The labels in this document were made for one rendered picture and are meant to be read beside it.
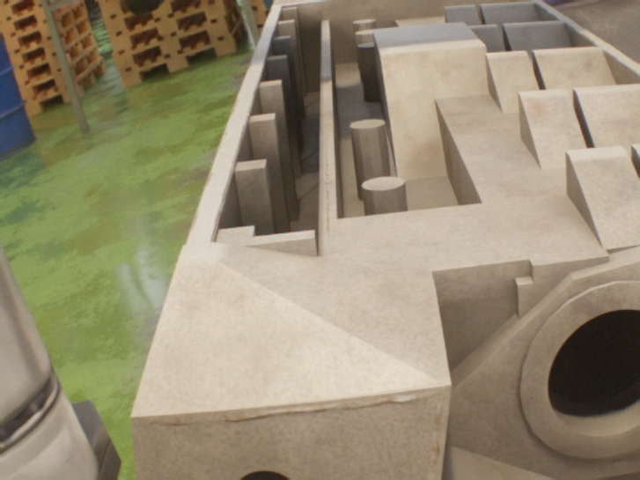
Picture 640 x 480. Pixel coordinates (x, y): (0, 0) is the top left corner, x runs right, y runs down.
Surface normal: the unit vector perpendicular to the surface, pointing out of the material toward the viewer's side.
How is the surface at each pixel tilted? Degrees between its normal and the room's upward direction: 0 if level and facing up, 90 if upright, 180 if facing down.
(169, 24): 90
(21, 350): 90
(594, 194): 22
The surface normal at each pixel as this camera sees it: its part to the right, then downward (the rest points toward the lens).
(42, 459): 0.83, -0.06
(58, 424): 0.95, -0.19
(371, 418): 0.00, 0.34
